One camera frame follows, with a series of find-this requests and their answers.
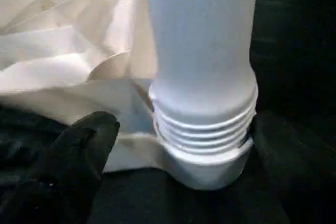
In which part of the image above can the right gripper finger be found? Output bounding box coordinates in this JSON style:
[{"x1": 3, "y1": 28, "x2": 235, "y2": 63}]
[{"x1": 0, "y1": 112, "x2": 121, "y2": 224}]

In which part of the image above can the white plastic table top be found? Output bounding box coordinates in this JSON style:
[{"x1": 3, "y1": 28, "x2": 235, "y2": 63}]
[{"x1": 0, "y1": 0, "x2": 257, "y2": 190}]

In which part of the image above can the white plastic table leg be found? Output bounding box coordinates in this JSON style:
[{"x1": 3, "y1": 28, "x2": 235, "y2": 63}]
[{"x1": 143, "y1": 0, "x2": 259, "y2": 154}]

